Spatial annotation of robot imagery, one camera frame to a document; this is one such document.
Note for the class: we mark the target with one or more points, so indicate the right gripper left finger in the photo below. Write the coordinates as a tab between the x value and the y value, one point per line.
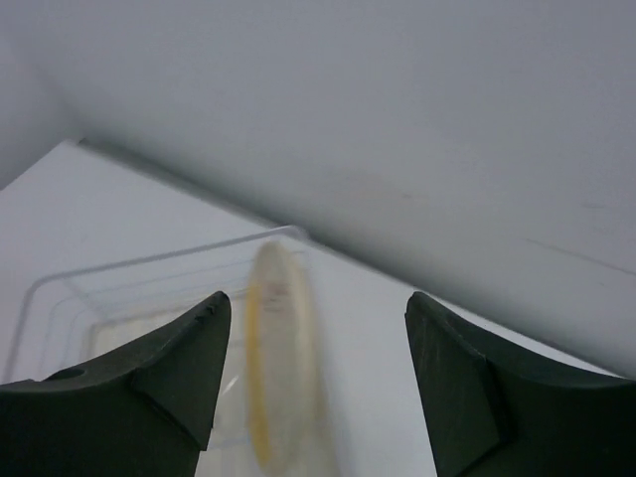
144	409

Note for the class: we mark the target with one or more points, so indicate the white wire dish rack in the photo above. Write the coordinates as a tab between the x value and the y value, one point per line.
61	314

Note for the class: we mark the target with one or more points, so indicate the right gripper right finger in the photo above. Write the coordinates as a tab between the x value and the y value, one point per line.
494	408

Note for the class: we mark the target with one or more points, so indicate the cream plate yellow rim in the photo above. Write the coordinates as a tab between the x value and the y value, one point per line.
281	364

